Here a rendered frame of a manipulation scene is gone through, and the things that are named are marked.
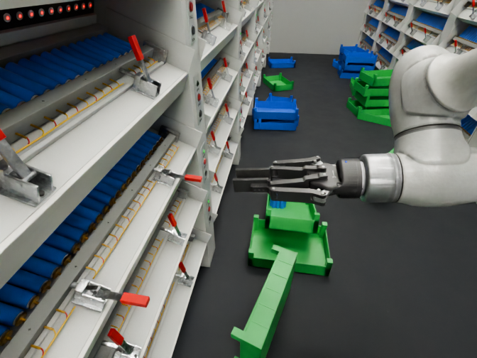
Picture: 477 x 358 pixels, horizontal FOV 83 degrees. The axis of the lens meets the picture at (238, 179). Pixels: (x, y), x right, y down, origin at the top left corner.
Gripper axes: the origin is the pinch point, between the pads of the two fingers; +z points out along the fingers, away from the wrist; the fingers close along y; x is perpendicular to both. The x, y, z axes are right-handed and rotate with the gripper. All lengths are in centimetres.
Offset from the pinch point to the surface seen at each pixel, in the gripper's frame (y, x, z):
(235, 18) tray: 85, 21, 15
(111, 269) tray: -22.4, 0.1, 18.6
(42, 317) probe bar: -31.8, 3.7, 20.3
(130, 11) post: 15.3, 30.7, 22.9
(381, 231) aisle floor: 45, -62, -45
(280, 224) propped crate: 31, -44, -3
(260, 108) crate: 151, -44, 16
